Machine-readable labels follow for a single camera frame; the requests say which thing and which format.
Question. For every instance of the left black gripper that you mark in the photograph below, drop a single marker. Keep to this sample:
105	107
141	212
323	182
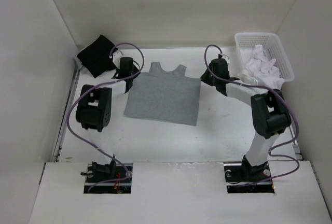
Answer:
135	70

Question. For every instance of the white plastic basket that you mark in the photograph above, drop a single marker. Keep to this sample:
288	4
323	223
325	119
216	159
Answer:
271	47

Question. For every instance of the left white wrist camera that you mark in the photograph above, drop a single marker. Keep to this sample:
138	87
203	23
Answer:
116	55

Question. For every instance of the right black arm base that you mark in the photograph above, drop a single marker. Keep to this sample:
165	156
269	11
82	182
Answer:
244	178

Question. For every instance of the folded black tank top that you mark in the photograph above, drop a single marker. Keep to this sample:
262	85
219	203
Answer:
95	57

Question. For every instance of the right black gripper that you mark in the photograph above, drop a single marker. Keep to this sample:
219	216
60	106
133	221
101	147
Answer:
204	77

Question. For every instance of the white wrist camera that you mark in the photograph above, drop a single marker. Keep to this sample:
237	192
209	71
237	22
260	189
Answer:
225	57
116	55

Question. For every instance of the grey tank top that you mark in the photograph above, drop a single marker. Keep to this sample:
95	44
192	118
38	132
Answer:
167	96

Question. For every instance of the white tank top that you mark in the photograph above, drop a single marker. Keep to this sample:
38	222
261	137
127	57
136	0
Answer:
259	71

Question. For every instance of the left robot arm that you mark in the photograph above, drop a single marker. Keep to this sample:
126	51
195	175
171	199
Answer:
94	106

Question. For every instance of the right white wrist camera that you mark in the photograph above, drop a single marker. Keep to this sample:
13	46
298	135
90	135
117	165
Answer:
225	57

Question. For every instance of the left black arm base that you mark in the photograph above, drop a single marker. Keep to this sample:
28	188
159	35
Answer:
109	178

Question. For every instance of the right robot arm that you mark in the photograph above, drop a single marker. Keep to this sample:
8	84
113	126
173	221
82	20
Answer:
269	116

